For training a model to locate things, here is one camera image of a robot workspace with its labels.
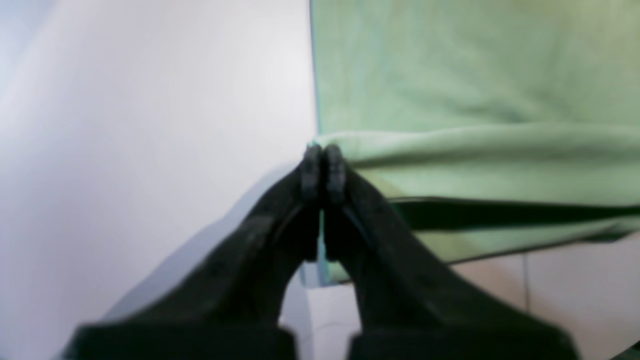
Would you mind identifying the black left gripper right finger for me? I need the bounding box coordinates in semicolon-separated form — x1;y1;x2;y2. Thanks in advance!
322;145;579;360

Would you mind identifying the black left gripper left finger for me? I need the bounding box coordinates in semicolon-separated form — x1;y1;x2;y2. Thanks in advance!
65;145;322;360

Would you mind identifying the green T-shirt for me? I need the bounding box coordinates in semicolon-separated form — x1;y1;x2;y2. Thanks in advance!
310;0;639;264

